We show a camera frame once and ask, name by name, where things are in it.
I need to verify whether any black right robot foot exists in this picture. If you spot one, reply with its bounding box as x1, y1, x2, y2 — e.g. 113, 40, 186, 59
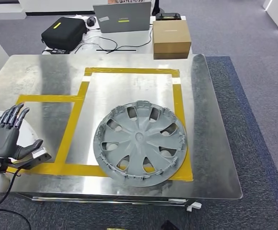
162, 220, 179, 230

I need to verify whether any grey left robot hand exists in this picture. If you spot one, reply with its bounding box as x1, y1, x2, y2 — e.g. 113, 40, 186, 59
0, 103, 44, 161

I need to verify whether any grey wheel hubcap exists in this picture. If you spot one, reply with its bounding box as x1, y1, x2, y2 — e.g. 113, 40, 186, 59
93, 100, 188, 188

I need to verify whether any white curved plastic part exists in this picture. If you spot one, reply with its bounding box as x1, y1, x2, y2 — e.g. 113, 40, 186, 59
0, 110, 39, 150

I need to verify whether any brown cardboard box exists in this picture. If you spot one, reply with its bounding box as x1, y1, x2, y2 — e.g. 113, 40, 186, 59
152, 19, 192, 60

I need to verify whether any white power strip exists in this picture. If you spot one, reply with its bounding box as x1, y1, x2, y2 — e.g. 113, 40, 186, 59
187, 201, 202, 213

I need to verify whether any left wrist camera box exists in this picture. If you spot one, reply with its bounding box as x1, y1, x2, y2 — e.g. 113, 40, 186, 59
7, 147, 52, 171

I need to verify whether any white desk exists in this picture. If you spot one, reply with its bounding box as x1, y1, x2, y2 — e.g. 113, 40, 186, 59
42, 14, 193, 55

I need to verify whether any grey laptop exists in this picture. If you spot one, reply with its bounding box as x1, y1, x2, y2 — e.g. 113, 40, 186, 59
93, 1, 152, 34

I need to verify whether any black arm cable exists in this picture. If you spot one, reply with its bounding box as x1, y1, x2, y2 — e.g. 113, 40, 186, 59
0, 165, 32, 230

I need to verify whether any black carrying case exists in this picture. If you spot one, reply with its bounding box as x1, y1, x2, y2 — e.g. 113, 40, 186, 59
41, 16, 88, 53

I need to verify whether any stainless steel workbench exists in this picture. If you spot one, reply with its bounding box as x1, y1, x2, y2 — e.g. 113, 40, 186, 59
0, 54, 243, 207

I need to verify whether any black desk cable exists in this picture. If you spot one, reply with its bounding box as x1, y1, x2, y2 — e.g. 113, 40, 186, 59
74, 27, 154, 55

